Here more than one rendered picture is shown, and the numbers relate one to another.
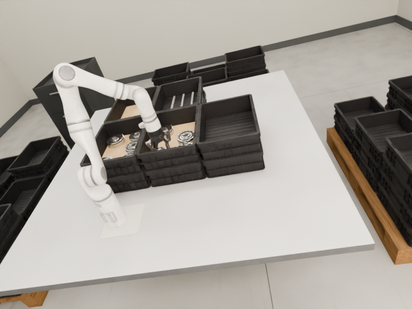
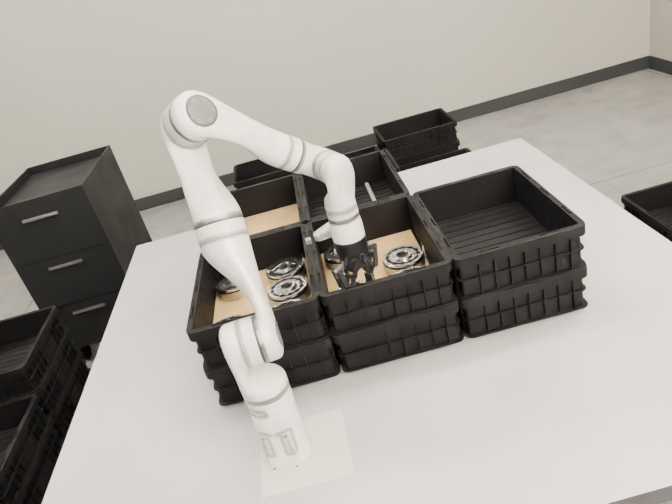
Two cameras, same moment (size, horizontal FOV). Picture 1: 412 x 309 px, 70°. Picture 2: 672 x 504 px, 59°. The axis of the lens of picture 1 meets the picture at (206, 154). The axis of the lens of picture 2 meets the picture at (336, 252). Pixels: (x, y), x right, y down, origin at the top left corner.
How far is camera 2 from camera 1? 0.49 m
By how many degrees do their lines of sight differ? 12
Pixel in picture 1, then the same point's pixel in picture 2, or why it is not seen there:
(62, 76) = (193, 118)
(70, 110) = (205, 193)
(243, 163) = (545, 297)
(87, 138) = (245, 252)
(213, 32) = (324, 99)
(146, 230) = (374, 464)
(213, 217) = (524, 415)
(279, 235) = not seen: outside the picture
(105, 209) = (277, 423)
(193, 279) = not seen: outside the picture
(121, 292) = not seen: outside the picture
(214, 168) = (484, 314)
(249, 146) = (561, 258)
